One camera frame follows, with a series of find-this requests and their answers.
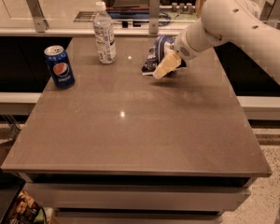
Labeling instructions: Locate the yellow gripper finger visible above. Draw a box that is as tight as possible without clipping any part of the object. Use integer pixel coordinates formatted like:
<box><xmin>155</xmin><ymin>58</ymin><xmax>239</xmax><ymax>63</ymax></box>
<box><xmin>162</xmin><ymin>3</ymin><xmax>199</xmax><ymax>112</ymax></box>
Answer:
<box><xmin>153</xmin><ymin>51</ymin><xmax>181</xmax><ymax>79</ymax></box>

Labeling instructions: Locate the blue chip bag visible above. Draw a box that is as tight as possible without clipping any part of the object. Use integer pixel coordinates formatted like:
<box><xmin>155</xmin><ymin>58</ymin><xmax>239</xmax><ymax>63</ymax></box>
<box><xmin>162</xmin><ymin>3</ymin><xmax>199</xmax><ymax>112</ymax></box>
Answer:
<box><xmin>142</xmin><ymin>35</ymin><xmax>187</xmax><ymax>76</ymax></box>

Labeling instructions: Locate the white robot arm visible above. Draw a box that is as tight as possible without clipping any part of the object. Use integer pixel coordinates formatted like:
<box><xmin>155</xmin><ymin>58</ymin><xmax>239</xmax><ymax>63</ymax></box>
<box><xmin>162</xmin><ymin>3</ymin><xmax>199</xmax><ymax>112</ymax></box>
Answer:
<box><xmin>153</xmin><ymin>0</ymin><xmax>280</xmax><ymax>85</ymax></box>

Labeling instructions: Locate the snack bag on lower shelf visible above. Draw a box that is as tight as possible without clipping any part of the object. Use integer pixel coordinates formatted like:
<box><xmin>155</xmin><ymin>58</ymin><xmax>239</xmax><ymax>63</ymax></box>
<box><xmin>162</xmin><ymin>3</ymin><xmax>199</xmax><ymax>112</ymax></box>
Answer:
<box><xmin>4</xmin><ymin>191</ymin><xmax>49</xmax><ymax>224</ymax></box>

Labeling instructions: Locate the clear plastic water bottle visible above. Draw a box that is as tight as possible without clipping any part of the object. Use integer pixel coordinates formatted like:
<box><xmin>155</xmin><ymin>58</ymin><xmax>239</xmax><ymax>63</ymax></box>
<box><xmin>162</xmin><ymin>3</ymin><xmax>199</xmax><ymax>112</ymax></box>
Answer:
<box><xmin>93</xmin><ymin>1</ymin><xmax>117</xmax><ymax>64</ymax></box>

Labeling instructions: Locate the blue pepsi can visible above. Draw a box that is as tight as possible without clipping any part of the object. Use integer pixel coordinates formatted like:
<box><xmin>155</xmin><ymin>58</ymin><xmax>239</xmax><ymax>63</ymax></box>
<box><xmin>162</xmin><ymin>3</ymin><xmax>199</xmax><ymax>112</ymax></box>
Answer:
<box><xmin>44</xmin><ymin>45</ymin><xmax>75</xmax><ymax>89</ymax></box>

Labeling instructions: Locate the middle metal glass bracket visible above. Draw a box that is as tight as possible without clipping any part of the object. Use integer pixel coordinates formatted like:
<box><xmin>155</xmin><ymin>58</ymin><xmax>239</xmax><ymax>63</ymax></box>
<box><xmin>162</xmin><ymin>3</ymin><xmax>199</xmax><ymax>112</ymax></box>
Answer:
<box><xmin>148</xmin><ymin>0</ymin><xmax>160</xmax><ymax>35</ymax></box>

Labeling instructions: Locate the left metal glass bracket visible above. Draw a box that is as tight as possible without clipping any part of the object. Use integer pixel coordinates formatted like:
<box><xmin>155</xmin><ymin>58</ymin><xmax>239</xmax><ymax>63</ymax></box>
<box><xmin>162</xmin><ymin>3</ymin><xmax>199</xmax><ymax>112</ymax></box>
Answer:
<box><xmin>26</xmin><ymin>0</ymin><xmax>49</xmax><ymax>33</ymax></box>

